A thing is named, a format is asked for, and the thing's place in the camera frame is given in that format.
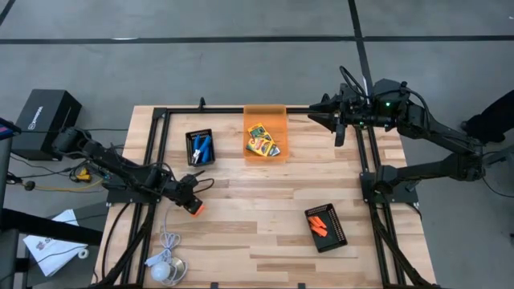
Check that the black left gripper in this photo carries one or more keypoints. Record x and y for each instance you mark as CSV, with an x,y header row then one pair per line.
x,y
180,194

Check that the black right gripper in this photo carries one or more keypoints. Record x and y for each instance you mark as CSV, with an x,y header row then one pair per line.
x,y
357,116

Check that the orange rectangular eraser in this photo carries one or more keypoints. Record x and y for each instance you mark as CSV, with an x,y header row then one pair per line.
x,y
319,231
321,222
198,210
313,221

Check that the yellow green Crayola crayon box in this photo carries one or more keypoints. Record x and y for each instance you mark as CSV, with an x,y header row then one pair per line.
x,y
259,147
259,131

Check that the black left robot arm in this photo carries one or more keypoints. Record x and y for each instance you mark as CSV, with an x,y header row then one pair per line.
x,y
112,164

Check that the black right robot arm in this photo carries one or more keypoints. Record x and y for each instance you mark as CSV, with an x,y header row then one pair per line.
x,y
441,136

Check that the black plastic slotted basket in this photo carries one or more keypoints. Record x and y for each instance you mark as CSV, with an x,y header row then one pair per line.
x,y
188,160
335,237

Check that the orange translucent plastic bin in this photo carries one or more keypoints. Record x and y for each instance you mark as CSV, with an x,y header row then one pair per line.
x,y
277,120

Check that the white round bulb lamp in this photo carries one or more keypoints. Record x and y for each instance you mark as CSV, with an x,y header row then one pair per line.
x,y
159,271

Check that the yellow object on floor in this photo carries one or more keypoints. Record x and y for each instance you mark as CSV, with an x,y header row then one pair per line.
x,y
83,175

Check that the white tape roll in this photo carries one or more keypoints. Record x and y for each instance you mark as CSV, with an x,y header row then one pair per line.
x,y
79,253

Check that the black desk bar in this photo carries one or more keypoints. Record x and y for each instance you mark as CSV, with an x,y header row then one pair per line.
x,y
48,229

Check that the white paper sheets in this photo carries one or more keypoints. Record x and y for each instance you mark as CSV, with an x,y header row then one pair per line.
x,y
48,253

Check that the standing person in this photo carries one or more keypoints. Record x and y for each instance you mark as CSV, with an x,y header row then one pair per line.
x,y
494,120

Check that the black power plug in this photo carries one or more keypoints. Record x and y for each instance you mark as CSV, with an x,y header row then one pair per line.
x,y
29,185

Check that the black cardboard box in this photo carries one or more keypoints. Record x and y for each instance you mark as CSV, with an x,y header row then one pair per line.
x,y
44,120

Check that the black device with coloured screen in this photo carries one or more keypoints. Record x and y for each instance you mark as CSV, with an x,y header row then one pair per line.
x,y
10,130

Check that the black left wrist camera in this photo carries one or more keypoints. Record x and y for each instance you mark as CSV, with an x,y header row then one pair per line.
x,y
186,180

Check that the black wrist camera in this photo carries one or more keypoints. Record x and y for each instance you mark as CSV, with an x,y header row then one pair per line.
x,y
186,180
351,94

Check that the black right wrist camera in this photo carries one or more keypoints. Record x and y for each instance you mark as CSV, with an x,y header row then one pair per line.
x,y
351,94

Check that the black aluminium table frame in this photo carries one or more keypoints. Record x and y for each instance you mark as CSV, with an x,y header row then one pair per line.
x,y
225,110

